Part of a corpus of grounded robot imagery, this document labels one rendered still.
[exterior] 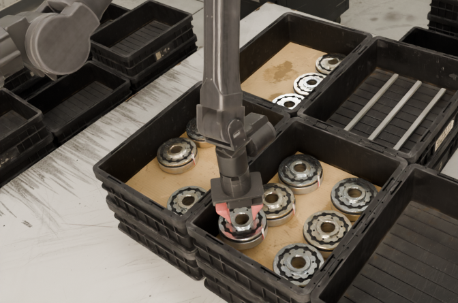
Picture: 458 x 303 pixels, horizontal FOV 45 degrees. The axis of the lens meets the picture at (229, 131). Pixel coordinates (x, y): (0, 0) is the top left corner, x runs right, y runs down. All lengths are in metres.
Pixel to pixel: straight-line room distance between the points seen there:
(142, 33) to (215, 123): 1.73
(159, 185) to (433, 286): 0.66
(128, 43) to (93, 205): 1.20
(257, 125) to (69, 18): 0.45
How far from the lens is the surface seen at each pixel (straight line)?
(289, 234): 1.22
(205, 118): 0.99
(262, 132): 1.06
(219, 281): 1.25
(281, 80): 1.63
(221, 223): 1.18
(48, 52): 0.74
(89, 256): 1.47
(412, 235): 1.23
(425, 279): 1.17
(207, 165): 1.39
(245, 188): 1.07
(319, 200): 1.28
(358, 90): 1.58
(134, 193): 1.23
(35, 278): 1.49
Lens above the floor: 1.79
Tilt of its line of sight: 41 degrees down
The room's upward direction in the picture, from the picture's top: 10 degrees counter-clockwise
